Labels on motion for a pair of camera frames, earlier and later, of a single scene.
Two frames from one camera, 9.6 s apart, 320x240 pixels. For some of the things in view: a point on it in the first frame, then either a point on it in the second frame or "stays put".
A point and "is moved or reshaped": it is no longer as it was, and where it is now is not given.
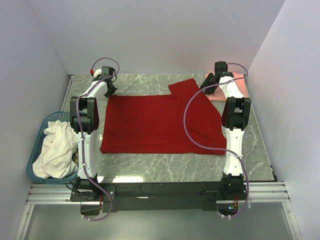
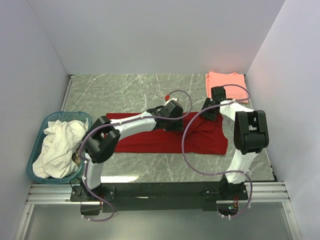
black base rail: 140,196 stays put
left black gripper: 108,94 → 178,126
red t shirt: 153,124 is moved or reshaped
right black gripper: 205,83 → 212,117
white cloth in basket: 57,158 stays put
